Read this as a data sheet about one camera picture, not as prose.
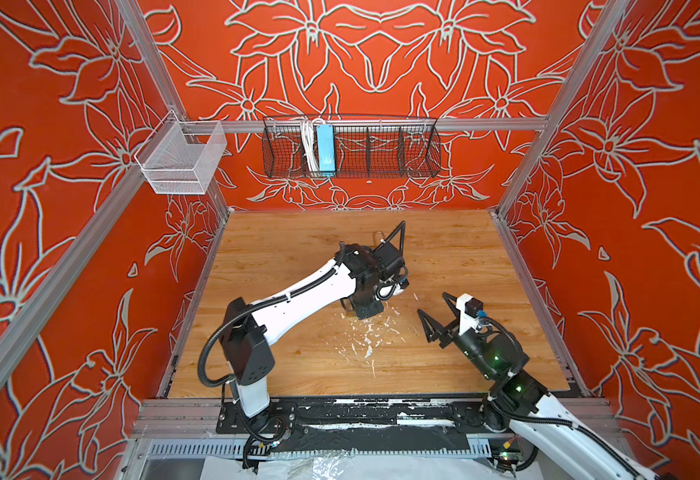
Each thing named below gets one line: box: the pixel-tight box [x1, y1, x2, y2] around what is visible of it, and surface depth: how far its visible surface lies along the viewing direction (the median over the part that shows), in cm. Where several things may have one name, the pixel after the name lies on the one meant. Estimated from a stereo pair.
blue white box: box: [316, 124, 336, 177], surface depth 91 cm
